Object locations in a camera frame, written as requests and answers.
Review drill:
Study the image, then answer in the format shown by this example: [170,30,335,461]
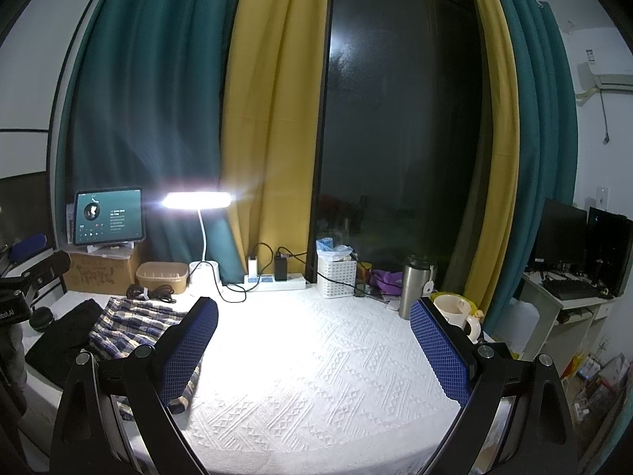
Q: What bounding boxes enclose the tablet with lit screen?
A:
[73,185,145,247]

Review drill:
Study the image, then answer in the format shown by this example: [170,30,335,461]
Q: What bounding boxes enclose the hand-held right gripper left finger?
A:
[49,297,219,475]

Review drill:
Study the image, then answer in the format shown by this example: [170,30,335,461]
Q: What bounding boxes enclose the blue white packets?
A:
[316,238,354,262]

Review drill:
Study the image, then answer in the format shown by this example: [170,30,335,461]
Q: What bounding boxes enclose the white perforated plastic basket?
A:
[316,256,358,299]

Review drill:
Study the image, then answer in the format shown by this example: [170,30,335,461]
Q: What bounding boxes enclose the black computer monitor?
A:
[534,198,588,273]

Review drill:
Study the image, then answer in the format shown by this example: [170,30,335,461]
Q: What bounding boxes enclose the dark window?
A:
[309,0,488,298]

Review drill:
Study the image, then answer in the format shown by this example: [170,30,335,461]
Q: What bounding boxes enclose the blue yellow plaid pants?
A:
[89,297,203,421]

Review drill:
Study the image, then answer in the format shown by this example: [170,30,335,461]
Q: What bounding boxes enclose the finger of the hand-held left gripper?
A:
[20,250,72,290]
[6,234,49,264]

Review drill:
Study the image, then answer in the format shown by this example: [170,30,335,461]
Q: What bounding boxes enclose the teal curtain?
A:
[485,0,579,308]
[52,0,248,283]

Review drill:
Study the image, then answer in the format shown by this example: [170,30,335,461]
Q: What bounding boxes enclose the purple cloth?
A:
[370,270,404,295]

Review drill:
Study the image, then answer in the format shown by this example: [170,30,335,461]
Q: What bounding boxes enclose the white computer desk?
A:
[514,270,624,362]

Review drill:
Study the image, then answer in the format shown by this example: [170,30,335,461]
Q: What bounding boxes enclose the tan plastic container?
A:
[136,261,191,295]

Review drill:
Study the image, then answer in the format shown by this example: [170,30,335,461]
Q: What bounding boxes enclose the white air conditioner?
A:
[576,62,633,91]

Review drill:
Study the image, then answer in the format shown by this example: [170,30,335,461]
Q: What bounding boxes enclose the pile of packages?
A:
[564,351,633,426]

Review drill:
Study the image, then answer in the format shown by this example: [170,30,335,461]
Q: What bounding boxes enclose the white textured tablecloth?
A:
[25,284,495,475]

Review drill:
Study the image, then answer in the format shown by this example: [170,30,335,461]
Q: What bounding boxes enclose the stainless steel thermos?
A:
[400,255,438,321]

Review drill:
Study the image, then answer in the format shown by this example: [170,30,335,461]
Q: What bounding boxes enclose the black folded garment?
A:
[25,299,107,389]

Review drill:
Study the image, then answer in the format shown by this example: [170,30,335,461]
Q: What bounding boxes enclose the black lamp cable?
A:
[188,262,248,304]

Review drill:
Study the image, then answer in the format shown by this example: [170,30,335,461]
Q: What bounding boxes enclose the white desk lamp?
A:
[162,190,233,298]

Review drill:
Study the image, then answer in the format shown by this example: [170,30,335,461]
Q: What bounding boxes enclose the cream mug with cartoon print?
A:
[433,293,481,342]

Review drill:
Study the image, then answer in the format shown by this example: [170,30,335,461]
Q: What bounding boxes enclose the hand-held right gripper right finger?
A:
[409,297,579,475]

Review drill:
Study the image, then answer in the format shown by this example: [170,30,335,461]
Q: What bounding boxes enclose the white power strip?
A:
[244,273,307,292]

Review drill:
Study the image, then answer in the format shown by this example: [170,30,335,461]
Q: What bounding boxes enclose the coiled black cable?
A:
[127,284,179,305]

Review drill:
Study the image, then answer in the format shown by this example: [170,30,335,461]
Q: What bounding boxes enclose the cardboard box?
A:
[64,242,142,298]

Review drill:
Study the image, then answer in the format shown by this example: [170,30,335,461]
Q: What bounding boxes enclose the person's left forearm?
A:
[0,329,28,407]

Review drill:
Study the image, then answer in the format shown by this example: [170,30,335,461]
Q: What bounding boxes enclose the black charger cable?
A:
[277,246,358,289]

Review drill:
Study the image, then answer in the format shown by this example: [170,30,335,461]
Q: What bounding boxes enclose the yellow curtain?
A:
[447,0,520,330]
[220,0,332,283]

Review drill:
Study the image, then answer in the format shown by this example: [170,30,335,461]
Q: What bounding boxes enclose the black computer monitors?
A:
[584,207,633,298]

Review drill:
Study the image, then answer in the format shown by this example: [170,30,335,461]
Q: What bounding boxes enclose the black keyboard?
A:
[541,278,606,301]

